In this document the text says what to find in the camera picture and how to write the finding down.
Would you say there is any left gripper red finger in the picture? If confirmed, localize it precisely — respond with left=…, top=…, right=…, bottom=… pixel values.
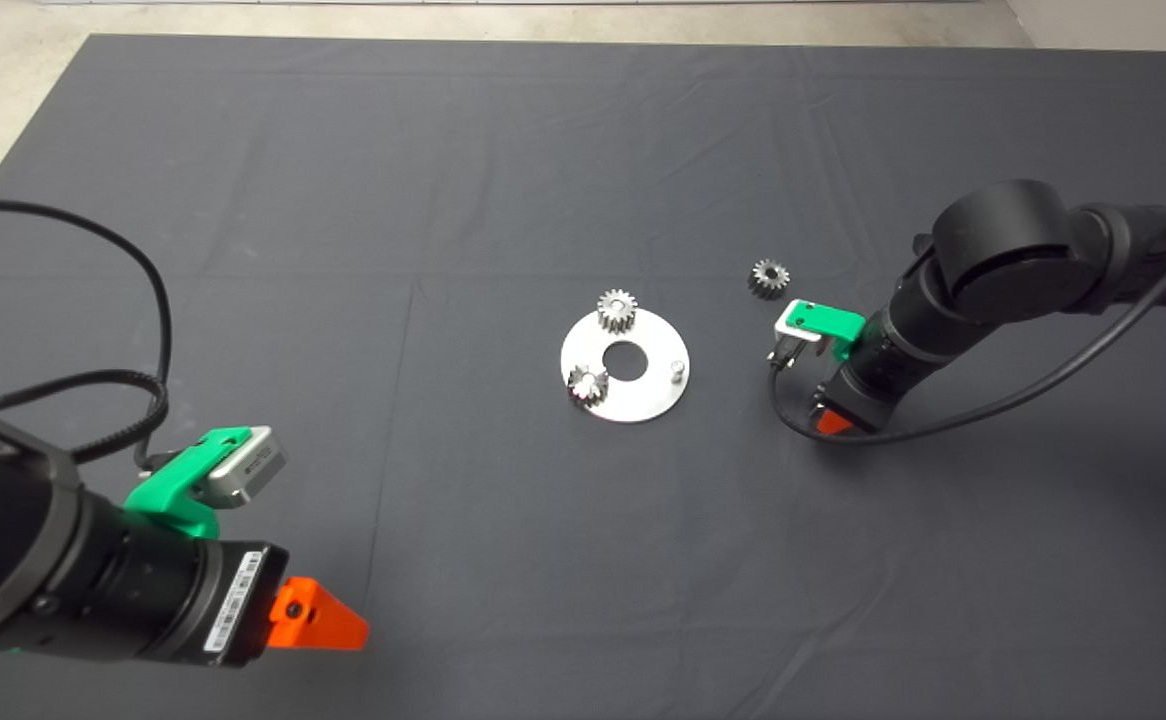
left=265, top=577, right=370, bottom=652

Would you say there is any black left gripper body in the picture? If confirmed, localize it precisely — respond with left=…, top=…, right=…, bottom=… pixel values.
left=174, top=541, right=290, bottom=669

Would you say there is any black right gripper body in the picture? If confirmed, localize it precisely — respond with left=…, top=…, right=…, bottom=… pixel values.
left=815, top=368, right=896, bottom=433

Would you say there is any small dark steel gear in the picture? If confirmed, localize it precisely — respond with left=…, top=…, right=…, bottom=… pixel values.
left=748, top=258, right=792, bottom=299

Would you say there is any round metal plate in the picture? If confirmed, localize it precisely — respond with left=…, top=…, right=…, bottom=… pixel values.
left=560, top=307, right=691, bottom=424

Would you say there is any dark grey table cloth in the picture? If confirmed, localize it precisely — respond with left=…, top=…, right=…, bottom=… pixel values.
left=0, top=33, right=1166, bottom=720

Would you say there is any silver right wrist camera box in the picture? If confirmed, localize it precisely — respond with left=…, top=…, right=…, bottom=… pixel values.
left=773, top=322, right=826, bottom=366

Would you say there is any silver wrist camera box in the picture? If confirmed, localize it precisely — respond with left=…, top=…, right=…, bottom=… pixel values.
left=773, top=322, right=826, bottom=366
left=205, top=425, right=289, bottom=506

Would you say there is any green right camera mount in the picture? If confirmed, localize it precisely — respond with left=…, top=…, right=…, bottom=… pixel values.
left=781, top=299, right=866, bottom=363

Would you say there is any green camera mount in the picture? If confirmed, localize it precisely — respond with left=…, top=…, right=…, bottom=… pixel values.
left=123, top=427, right=252, bottom=541
left=781, top=299, right=866, bottom=363

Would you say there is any green left camera mount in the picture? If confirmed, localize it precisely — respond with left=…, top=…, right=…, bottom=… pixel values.
left=123, top=427, right=252, bottom=541

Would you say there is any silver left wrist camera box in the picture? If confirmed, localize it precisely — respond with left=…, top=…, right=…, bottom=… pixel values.
left=205, top=425, right=289, bottom=506

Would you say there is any black corrugated cable conduit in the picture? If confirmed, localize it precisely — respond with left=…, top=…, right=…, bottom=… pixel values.
left=0, top=370, right=169, bottom=466

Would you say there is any thin black left camera cable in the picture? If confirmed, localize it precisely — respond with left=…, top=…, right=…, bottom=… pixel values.
left=0, top=198, right=174, bottom=471

